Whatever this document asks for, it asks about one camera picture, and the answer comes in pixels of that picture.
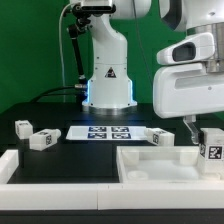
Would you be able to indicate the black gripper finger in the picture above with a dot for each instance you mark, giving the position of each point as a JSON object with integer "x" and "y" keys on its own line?
{"x": 189, "y": 121}

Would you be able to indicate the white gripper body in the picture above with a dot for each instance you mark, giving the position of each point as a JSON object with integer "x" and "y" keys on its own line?
{"x": 183, "y": 85}

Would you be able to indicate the white square tabletop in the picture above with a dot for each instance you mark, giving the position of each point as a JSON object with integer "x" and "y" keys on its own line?
{"x": 175, "y": 164}

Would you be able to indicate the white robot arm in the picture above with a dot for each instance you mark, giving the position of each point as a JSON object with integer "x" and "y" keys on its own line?
{"x": 109, "y": 90}

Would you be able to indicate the white sheet with tags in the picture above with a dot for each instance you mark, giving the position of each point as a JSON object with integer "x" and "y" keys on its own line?
{"x": 110, "y": 133}

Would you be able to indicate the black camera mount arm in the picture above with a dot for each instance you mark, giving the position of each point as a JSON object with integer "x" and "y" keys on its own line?
{"x": 75, "y": 30}

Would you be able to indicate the grey camera on mount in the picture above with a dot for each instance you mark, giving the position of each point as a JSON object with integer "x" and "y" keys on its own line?
{"x": 97, "y": 5}

